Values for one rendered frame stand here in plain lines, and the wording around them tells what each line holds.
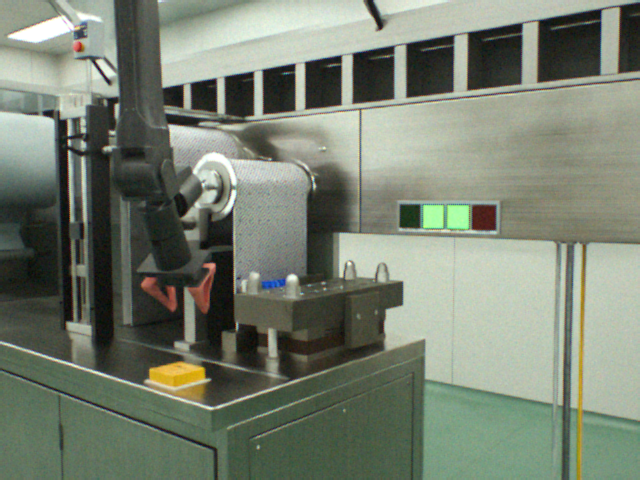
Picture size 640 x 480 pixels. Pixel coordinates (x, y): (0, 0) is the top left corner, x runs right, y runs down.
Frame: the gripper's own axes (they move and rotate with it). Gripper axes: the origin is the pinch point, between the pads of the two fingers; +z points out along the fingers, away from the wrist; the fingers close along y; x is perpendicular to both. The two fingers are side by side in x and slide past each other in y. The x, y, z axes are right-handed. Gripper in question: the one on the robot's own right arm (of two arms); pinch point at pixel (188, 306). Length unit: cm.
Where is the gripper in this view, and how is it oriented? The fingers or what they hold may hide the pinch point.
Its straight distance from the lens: 106.4
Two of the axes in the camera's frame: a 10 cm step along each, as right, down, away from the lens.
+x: -2.6, 5.5, -7.9
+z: 1.5, 8.3, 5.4
